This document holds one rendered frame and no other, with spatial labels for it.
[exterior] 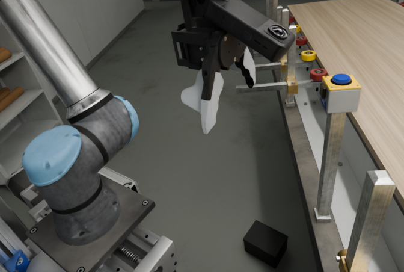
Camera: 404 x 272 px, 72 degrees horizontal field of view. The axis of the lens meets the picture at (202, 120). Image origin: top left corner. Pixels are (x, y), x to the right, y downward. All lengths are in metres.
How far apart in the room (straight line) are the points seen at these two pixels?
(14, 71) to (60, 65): 2.67
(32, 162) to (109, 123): 0.17
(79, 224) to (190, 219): 1.35
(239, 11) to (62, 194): 0.47
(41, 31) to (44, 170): 0.28
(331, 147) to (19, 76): 2.98
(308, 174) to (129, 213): 0.75
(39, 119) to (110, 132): 2.88
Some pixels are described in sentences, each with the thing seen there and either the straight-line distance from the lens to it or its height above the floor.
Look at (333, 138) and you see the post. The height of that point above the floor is 1.06.
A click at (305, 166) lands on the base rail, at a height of 0.70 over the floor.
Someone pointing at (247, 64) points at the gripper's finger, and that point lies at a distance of 0.47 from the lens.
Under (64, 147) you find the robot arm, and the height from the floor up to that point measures 1.27.
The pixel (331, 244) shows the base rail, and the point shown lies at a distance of 1.04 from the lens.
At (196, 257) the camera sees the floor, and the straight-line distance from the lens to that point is 1.83.
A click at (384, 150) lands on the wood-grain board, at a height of 0.90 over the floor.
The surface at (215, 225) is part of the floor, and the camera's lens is 1.93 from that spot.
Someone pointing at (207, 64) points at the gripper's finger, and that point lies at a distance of 0.37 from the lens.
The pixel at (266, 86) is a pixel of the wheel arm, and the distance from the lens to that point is 1.51.
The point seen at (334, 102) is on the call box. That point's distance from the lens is 0.74.
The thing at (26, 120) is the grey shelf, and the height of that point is 0.15.
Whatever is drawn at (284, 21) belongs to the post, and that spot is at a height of 1.09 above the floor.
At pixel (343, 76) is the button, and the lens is 0.76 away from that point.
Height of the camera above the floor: 1.56
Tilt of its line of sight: 34 degrees down
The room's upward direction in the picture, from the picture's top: 10 degrees counter-clockwise
